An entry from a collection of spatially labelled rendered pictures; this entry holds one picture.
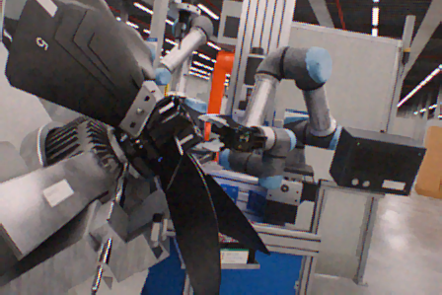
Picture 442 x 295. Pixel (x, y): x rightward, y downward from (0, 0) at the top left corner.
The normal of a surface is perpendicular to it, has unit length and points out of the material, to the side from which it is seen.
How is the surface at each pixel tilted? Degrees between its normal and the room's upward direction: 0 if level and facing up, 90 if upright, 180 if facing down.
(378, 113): 90
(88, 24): 78
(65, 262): 102
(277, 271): 90
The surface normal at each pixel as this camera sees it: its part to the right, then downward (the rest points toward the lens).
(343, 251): 0.02, 0.07
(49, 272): 0.17, 0.31
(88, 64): 0.94, 0.09
